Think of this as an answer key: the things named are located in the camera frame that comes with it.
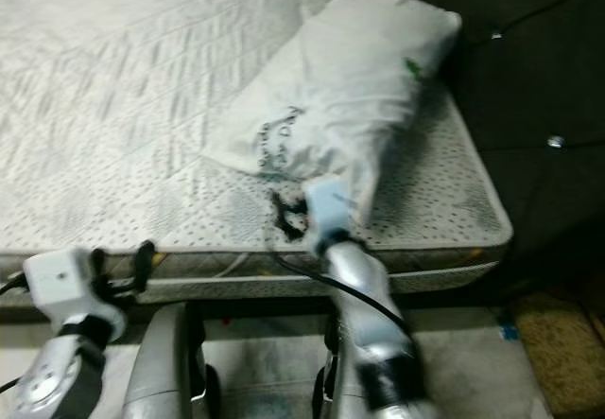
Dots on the silver robot leg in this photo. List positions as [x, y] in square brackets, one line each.
[165, 372]
[340, 381]

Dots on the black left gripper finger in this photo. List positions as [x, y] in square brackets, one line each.
[146, 261]
[100, 260]

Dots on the white printed pillow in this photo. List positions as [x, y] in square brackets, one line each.
[350, 69]

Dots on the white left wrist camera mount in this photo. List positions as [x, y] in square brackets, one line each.
[57, 277]

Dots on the silver right robot leg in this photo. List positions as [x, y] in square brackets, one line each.
[340, 381]

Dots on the black tufted headboard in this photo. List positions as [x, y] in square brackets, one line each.
[529, 60]

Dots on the grey quilted mattress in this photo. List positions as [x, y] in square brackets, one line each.
[132, 78]

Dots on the brown floor rug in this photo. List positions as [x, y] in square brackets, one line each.
[562, 353]

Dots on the silver left robot leg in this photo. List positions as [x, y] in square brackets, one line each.
[165, 372]

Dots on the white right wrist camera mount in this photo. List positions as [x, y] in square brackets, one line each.
[331, 209]

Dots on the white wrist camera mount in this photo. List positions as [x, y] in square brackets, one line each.
[57, 277]
[331, 209]

